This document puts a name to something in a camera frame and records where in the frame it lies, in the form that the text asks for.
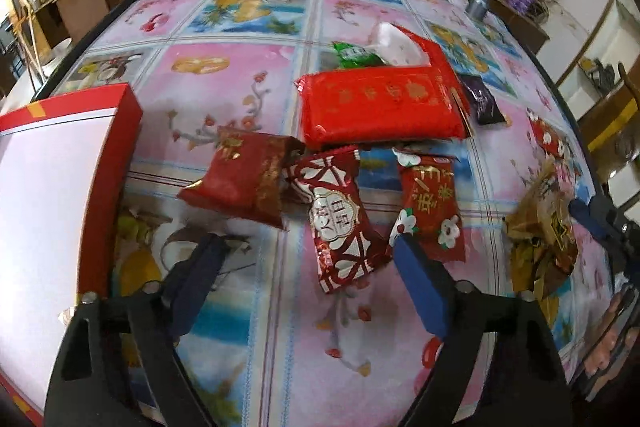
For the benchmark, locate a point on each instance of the red white patterned snack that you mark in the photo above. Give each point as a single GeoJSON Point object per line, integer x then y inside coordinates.
{"type": "Point", "coordinates": [348, 248]}

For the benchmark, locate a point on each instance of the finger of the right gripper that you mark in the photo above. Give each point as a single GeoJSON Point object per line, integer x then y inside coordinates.
{"type": "Point", "coordinates": [590, 218]}

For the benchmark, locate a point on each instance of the brown gold snack packet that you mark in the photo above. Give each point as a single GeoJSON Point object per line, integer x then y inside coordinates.
{"type": "Point", "coordinates": [543, 250]}

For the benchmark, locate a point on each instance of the red flower snack packet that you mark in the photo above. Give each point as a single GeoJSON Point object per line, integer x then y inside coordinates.
{"type": "Point", "coordinates": [429, 208]}

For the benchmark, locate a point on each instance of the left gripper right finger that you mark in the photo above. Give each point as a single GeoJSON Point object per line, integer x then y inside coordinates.
{"type": "Point", "coordinates": [429, 284]}

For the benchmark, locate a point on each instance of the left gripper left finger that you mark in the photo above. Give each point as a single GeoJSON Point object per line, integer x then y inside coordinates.
{"type": "Point", "coordinates": [188, 283]}

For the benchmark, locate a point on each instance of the red white shallow box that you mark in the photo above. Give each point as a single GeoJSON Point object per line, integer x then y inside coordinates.
{"type": "Point", "coordinates": [63, 165]}

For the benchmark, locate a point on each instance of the dark purple snack packet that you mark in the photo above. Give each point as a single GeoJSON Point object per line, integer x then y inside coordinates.
{"type": "Point", "coordinates": [484, 105]}

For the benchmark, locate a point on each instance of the small red flower snack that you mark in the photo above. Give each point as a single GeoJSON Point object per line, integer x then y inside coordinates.
{"type": "Point", "coordinates": [551, 143]}

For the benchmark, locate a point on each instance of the dark red gold snack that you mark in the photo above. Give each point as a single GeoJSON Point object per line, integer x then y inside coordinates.
{"type": "Point", "coordinates": [244, 177]}

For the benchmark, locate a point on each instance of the green snack packet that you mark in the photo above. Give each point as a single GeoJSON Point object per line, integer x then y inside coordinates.
{"type": "Point", "coordinates": [351, 56]}

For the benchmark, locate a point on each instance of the large red tissue pack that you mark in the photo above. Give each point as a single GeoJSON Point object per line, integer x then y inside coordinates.
{"type": "Point", "coordinates": [390, 103]}

